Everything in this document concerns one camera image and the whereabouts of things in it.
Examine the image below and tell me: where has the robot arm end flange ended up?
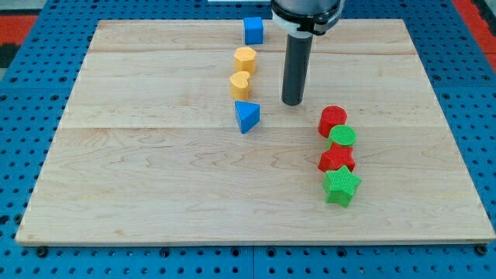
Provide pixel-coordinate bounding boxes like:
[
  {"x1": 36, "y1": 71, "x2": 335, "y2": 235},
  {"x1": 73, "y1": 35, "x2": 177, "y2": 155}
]
[{"x1": 270, "y1": 0, "x2": 347, "y2": 38}]

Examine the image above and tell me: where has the light wooden board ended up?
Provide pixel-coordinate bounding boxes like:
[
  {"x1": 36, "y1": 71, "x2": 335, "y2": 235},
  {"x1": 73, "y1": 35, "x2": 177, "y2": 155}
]
[{"x1": 15, "y1": 19, "x2": 495, "y2": 246}]

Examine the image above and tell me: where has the blue triangle block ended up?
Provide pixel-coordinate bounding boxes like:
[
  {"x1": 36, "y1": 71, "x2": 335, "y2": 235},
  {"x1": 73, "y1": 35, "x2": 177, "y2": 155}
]
[{"x1": 234, "y1": 101, "x2": 260, "y2": 134}]

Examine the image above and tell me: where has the yellow heart block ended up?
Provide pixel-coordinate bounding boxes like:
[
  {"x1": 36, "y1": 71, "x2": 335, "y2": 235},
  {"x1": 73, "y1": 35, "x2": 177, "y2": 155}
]
[{"x1": 229, "y1": 71, "x2": 251, "y2": 101}]

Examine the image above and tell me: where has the yellow hexagon block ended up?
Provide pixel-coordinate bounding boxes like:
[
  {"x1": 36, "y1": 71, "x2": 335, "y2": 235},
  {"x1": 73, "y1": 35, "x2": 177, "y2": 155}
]
[{"x1": 233, "y1": 46, "x2": 257, "y2": 74}]

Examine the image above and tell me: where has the red cylinder block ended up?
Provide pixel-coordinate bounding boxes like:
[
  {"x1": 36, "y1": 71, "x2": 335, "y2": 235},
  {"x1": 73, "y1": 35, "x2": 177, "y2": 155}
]
[{"x1": 318, "y1": 105, "x2": 347, "y2": 138}]

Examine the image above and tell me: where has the red star block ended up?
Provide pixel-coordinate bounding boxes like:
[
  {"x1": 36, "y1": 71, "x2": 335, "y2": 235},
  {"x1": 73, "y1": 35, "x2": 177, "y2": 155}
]
[{"x1": 318, "y1": 143, "x2": 356, "y2": 172}]

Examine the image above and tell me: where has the green cylinder block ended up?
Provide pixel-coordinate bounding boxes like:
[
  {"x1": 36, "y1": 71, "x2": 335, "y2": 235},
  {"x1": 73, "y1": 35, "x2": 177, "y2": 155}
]
[{"x1": 326, "y1": 124, "x2": 357, "y2": 150}]

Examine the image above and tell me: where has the green star block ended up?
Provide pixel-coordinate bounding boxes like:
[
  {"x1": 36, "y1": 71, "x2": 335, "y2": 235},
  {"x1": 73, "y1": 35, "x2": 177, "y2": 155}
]
[{"x1": 322, "y1": 166, "x2": 362, "y2": 208}]

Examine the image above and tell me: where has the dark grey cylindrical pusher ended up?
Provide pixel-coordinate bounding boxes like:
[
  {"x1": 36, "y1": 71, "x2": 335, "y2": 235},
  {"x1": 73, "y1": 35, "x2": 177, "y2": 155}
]
[{"x1": 281, "y1": 35, "x2": 312, "y2": 106}]

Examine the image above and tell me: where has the blue cube block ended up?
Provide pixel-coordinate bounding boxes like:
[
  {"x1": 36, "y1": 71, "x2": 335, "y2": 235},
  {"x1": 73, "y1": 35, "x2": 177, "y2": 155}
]
[{"x1": 243, "y1": 17, "x2": 264, "y2": 45}]

